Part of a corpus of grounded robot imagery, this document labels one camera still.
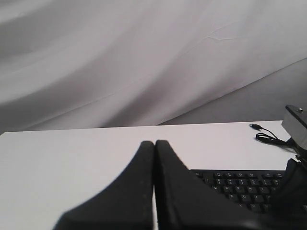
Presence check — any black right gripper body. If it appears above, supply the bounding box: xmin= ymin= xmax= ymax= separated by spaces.
xmin=271 ymin=159 xmax=307 ymax=230

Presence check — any black acer keyboard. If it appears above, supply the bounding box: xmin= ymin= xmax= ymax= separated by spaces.
xmin=191 ymin=169 xmax=285 ymax=215

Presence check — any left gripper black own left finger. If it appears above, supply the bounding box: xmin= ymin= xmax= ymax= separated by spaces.
xmin=54 ymin=141 xmax=154 ymax=230

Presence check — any black keyboard usb cable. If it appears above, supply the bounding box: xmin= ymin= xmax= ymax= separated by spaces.
xmin=249 ymin=123 xmax=298 ymax=150

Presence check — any grey backdrop cloth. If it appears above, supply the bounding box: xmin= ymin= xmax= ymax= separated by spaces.
xmin=0 ymin=0 xmax=307 ymax=132

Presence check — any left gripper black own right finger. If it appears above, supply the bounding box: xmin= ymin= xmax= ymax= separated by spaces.
xmin=154 ymin=139 xmax=307 ymax=230

